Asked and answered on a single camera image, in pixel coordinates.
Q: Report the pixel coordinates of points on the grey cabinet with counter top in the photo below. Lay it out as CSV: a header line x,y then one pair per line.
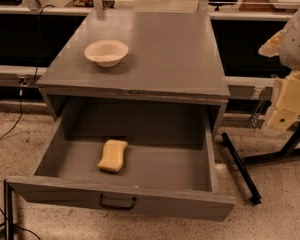
x,y
173,56

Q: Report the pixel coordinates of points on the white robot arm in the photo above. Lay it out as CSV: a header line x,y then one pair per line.
x,y
289,57

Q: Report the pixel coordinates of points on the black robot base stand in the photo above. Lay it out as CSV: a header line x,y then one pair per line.
x,y
288,152

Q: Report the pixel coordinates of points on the black metal frame leg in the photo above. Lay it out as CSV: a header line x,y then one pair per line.
x,y
6,211

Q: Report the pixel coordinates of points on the grey barrier rail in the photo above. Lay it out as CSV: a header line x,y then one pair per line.
x,y
30,42

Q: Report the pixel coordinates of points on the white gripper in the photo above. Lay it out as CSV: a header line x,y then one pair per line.
x,y
296,47

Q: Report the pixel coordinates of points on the yellow sponge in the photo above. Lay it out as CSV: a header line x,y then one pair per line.
x,y
112,156

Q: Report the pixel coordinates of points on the black drawer handle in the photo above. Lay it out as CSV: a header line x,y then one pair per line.
x,y
117,203

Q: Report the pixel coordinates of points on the open grey top drawer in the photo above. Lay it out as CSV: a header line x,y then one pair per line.
x,y
168,165

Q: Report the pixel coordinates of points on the white bowl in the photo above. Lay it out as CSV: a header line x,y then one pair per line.
x,y
106,53

